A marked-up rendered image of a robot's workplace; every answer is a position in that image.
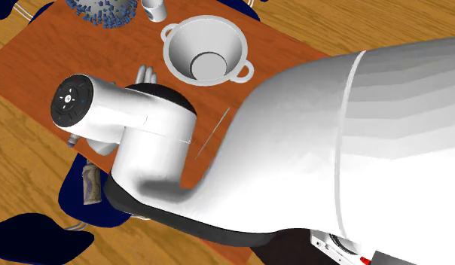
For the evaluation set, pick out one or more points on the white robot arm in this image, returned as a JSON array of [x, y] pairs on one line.
[[293, 154]]

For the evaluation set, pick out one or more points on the thin silver rod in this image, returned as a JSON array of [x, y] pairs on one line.
[[212, 133]]

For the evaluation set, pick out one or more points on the white hand figure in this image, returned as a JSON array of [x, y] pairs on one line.
[[146, 76]]

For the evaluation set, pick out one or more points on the navy blue chair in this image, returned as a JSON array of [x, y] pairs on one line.
[[73, 205], [42, 13], [242, 9], [1, 9], [33, 240]]

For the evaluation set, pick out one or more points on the dark robot stand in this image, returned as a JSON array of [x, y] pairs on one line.
[[286, 251]]

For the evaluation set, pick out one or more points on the white cup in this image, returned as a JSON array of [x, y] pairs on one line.
[[156, 11]]

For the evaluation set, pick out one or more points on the patterned beige cylinder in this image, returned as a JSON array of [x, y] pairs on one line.
[[91, 187]]

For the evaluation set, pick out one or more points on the blue spiky ball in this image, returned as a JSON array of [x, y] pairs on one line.
[[110, 14]]

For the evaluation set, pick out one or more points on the brown wooden table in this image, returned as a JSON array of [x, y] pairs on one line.
[[66, 55]]

